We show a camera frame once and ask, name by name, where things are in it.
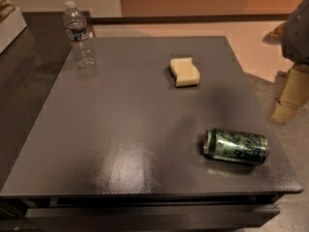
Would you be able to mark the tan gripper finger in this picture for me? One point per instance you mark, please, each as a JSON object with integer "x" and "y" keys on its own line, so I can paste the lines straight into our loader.
{"x": 275, "y": 36}

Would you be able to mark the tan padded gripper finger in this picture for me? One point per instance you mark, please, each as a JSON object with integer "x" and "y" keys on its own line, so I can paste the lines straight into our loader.
{"x": 293, "y": 95}

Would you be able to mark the green soda can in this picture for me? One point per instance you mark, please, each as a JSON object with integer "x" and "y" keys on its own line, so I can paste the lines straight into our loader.
{"x": 236, "y": 146}

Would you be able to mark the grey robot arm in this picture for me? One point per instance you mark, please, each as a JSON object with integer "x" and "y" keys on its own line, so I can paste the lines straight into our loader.
{"x": 293, "y": 36}

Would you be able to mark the yellow sponge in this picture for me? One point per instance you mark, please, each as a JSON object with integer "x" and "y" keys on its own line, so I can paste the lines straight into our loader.
{"x": 184, "y": 71}

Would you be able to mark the clear plastic water bottle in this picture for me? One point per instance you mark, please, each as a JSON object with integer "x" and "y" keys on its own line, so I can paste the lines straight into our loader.
{"x": 77, "y": 31}

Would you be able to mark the white box at left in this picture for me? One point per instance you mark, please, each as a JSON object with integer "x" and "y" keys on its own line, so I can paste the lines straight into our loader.
{"x": 10, "y": 28}

